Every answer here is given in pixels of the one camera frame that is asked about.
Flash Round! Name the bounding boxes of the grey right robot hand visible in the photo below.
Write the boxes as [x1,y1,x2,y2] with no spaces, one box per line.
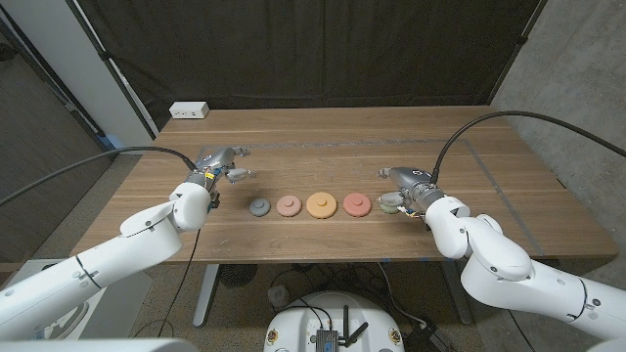
[376,165,446,219]

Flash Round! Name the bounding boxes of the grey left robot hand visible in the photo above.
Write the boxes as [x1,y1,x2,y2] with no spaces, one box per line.
[188,146,256,190]

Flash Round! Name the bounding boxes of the green toy ring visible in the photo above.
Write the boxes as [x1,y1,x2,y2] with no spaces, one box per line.
[379,194,405,215]

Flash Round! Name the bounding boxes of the red toy ring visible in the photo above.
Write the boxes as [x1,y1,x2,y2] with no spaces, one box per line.
[342,192,373,219]

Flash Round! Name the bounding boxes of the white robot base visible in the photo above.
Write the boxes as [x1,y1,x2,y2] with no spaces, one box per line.
[262,290,406,352]

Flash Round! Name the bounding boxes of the white power strip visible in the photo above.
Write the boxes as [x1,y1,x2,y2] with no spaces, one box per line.
[168,101,210,120]

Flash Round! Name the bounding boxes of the black round floor object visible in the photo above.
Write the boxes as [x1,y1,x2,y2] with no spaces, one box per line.
[218,263,259,288]

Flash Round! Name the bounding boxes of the white table leg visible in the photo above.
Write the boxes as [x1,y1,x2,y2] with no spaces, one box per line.
[192,263,221,329]

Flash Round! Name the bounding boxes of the black backdrop stand pole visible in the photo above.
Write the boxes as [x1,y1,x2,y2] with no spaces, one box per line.
[487,0,549,105]
[66,0,158,139]

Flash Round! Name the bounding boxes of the grey table leg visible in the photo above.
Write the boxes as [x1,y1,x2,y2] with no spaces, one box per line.
[439,260,474,327]

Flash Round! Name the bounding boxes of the black backdrop curtain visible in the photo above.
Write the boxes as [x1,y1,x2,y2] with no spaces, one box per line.
[75,0,548,132]

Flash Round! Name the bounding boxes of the grey round floor object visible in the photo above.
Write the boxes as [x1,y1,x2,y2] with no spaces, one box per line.
[267,285,291,309]

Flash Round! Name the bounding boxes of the black power adapter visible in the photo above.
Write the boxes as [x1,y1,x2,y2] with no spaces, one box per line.
[403,322,454,352]

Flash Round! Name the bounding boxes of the white sneaker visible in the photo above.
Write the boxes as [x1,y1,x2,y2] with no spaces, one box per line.
[41,300,92,340]

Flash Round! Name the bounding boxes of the white robot torso edge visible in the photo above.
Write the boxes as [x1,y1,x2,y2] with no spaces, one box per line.
[0,337,200,352]

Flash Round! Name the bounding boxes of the grey toy ring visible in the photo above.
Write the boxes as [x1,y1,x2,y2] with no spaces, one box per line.
[248,198,272,218]

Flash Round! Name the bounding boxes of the pink toy ring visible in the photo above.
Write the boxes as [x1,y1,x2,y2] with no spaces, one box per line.
[276,195,303,218]

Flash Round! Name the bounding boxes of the orange toy ring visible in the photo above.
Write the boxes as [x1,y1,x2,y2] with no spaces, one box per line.
[305,191,338,220]

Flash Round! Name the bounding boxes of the thin black left wrist cable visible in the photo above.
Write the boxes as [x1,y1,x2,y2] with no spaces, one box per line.
[134,228,201,338]

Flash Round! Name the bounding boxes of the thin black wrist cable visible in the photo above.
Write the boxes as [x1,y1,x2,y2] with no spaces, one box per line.
[134,228,201,338]
[507,308,537,352]

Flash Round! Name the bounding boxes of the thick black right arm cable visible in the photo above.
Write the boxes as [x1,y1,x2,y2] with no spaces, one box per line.
[429,110,626,186]

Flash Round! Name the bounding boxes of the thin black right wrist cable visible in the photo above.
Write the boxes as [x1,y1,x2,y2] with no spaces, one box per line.
[507,308,537,352]

